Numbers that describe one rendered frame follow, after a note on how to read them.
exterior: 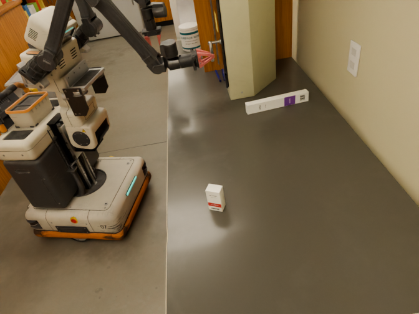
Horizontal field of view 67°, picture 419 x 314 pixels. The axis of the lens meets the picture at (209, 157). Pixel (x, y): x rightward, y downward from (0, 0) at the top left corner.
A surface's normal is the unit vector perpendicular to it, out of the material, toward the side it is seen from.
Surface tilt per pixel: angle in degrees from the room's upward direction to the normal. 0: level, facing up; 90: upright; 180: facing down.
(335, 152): 0
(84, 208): 0
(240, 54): 90
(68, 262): 0
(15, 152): 90
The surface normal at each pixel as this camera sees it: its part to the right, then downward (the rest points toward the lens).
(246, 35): 0.10, 0.61
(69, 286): -0.14, -0.78
